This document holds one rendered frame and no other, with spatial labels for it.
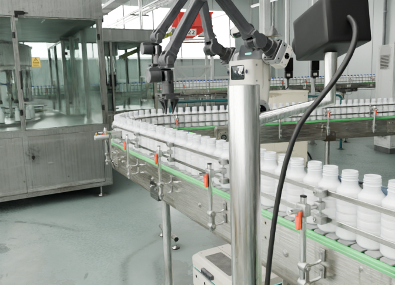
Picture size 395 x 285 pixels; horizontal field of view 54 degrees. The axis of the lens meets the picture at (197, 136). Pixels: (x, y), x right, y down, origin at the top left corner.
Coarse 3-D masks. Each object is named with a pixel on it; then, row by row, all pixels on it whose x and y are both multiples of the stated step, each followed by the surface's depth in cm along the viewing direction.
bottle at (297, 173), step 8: (296, 160) 106; (296, 168) 106; (288, 176) 107; (296, 176) 105; (304, 176) 105; (288, 184) 107; (288, 192) 108; (296, 192) 106; (288, 200) 108; (296, 200) 106; (288, 208) 108
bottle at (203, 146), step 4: (204, 136) 156; (208, 136) 155; (204, 140) 153; (204, 144) 153; (200, 148) 153; (204, 148) 152; (200, 156) 153; (200, 160) 154; (204, 160) 153; (200, 164) 154; (204, 164) 153; (204, 168) 153; (200, 172) 154; (200, 176) 155
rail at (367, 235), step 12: (132, 132) 222; (132, 144) 224; (168, 156) 179; (216, 156) 140; (192, 168) 158; (228, 180) 134; (288, 180) 106; (288, 204) 107; (360, 204) 86; (372, 204) 83; (348, 228) 89; (384, 240) 81
